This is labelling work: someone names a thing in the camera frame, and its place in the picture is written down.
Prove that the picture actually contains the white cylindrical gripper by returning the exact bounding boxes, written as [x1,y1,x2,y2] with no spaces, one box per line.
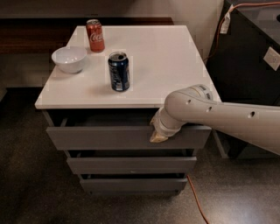
[150,107,186,144]

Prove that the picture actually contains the blue pepsi can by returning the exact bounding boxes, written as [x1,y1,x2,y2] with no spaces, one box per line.
[108,52,130,92]

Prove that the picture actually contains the grey top drawer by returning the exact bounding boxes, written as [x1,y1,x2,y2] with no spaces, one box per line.
[46,115,211,151]

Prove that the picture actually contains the grey drawer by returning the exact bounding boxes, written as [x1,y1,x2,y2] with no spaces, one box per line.
[46,115,211,151]
[80,174,187,194]
[66,150,197,174]

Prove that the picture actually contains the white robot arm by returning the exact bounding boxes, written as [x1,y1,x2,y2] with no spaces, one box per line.
[150,84,280,155]

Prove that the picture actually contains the grey middle drawer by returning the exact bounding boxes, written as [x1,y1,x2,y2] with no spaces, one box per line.
[66,150,197,174]

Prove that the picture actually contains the grey bottom drawer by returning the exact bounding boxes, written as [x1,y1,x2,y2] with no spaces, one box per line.
[80,174,187,194]

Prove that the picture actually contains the white-topped grey drawer cabinet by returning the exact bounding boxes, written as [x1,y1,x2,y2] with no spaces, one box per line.
[35,25,214,181]

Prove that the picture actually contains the red coca-cola can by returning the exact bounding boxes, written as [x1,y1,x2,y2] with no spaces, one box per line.
[86,19,105,53]

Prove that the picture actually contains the white ceramic bowl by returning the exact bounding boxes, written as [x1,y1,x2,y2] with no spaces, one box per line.
[52,46,88,74]

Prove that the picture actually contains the white paper tag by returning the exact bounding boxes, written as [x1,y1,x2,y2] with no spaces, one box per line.
[220,12,230,34]

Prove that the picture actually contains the orange power cable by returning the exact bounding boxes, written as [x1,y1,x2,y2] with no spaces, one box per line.
[186,1,280,224]

